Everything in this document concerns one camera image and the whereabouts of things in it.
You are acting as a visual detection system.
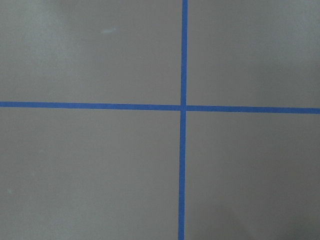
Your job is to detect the blue tape line lengthwise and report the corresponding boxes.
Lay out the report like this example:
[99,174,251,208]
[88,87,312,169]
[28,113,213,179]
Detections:
[177,0,188,240]

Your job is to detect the blue tape line crosswise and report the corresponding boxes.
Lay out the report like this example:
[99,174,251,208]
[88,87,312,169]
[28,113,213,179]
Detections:
[0,101,320,115]

